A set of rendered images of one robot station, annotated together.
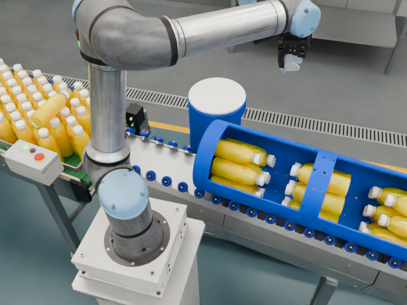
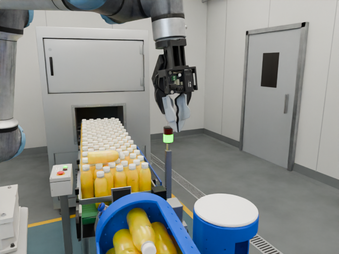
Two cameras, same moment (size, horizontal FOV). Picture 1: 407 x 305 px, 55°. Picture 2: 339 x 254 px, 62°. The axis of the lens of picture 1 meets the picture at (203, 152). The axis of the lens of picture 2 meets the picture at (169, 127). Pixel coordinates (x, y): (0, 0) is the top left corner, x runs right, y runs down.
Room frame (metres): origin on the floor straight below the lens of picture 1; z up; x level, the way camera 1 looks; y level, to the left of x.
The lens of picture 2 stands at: (0.54, -0.74, 1.66)
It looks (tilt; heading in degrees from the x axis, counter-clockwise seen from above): 13 degrees down; 48
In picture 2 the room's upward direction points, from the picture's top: straight up
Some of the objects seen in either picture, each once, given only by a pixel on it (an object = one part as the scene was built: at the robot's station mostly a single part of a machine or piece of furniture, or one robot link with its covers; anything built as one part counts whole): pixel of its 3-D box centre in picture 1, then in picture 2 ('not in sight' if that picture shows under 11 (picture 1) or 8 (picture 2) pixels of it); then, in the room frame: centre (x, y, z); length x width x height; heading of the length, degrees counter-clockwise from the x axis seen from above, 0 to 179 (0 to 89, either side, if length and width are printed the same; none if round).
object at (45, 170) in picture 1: (33, 162); (62, 179); (1.07, 0.69, 1.05); 0.20 x 0.10 x 0.10; 65
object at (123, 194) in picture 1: (125, 200); not in sight; (0.60, 0.20, 1.41); 0.13 x 0.12 x 0.14; 28
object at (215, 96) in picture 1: (217, 95); (225, 208); (1.49, -0.07, 1.03); 0.28 x 0.28 x 0.01
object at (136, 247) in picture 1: (134, 226); not in sight; (0.59, 0.20, 1.30); 0.15 x 0.15 x 0.10
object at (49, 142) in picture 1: (50, 148); (87, 183); (1.20, 0.67, 0.99); 0.07 x 0.07 x 0.19
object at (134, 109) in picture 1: (134, 117); (158, 197); (1.44, 0.33, 0.95); 0.10 x 0.07 x 0.10; 155
